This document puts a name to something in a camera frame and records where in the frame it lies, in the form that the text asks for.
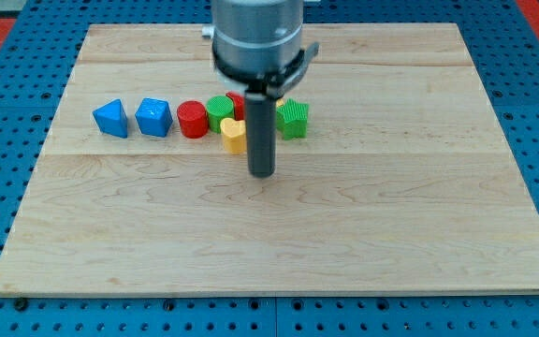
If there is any blue triangle block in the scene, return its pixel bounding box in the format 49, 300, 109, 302
93, 99, 128, 139

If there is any blue cube block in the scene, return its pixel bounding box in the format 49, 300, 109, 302
135, 97, 173, 138

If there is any yellow heart block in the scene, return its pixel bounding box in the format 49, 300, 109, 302
220, 118, 246, 154

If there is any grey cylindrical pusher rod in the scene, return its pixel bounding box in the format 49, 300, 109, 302
244, 92, 276, 178

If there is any wooden board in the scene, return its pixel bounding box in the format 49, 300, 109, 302
0, 23, 539, 299

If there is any green star block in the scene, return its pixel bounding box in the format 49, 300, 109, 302
276, 99, 309, 140

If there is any green cylinder block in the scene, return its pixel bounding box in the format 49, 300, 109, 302
205, 95, 234, 133

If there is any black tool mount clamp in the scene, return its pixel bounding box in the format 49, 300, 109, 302
211, 42, 320, 99

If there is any red cylinder block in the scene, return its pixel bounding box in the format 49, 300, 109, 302
177, 100, 209, 139

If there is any red block behind rod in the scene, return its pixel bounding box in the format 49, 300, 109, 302
226, 91, 245, 121

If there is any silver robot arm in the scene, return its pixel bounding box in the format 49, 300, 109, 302
210, 0, 319, 178

